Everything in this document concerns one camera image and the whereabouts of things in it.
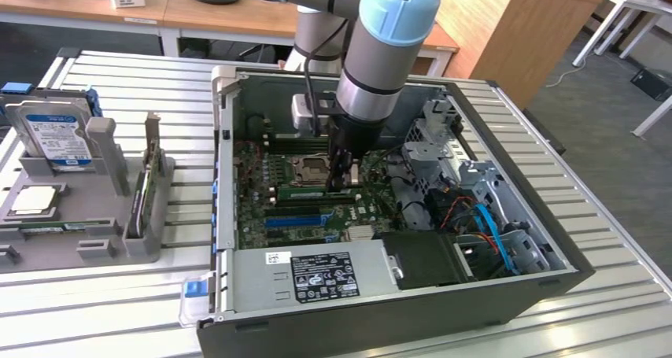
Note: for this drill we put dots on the graphics card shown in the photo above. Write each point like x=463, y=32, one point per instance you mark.
x=148, y=177

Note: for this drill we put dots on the silver chipset heat sink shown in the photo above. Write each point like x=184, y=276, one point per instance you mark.
x=362, y=234

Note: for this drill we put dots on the grey power supply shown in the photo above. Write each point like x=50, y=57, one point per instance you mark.
x=263, y=283

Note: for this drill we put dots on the clear blue case latch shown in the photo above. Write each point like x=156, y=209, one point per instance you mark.
x=194, y=299

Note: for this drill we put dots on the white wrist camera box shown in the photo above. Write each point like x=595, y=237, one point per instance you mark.
x=304, y=112

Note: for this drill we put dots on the green motherboard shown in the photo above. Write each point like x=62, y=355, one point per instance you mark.
x=258, y=224

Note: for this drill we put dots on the CPU socket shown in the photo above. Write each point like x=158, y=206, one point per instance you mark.
x=307, y=171

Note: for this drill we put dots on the blue black disk caddy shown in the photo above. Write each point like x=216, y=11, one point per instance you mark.
x=47, y=94

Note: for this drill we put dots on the blue expansion slot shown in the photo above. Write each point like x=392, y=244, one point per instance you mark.
x=291, y=221

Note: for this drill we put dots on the black open PC case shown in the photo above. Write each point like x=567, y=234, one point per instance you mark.
x=399, y=326

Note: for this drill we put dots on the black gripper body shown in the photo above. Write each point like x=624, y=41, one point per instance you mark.
x=356, y=133

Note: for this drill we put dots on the hard disk blue label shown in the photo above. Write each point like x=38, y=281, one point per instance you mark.
x=52, y=133

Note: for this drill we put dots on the black box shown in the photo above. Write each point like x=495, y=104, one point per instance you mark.
x=654, y=83

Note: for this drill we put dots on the grey parts rack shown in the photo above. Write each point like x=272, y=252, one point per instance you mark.
x=104, y=200

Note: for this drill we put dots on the wooden cabinet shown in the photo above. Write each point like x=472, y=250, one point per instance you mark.
x=515, y=31

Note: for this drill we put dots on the silver CPU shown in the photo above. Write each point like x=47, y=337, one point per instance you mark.
x=34, y=198

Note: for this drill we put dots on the white table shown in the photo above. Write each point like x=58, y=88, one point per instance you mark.
x=630, y=8

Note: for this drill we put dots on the black expansion slot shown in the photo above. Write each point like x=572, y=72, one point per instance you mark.
x=310, y=209

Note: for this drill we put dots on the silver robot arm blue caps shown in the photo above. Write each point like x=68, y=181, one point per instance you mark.
x=386, y=55

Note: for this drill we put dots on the green RAM stick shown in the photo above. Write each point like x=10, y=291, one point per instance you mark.
x=50, y=226
x=302, y=194

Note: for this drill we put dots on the long wooden desk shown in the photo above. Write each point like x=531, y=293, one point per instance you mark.
x=210, y=15

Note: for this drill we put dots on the metal disk bay cage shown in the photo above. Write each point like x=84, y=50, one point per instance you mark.
x=472, y=177

